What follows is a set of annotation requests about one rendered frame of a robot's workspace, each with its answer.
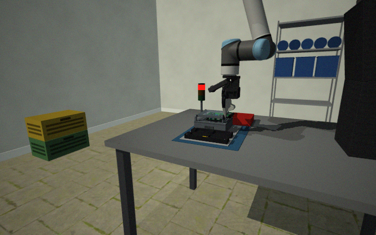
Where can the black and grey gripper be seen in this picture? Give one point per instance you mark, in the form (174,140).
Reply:
(230,91)

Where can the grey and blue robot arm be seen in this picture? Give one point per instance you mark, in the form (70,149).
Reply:
(261,47)

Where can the red bin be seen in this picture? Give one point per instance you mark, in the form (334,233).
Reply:
(243,119)

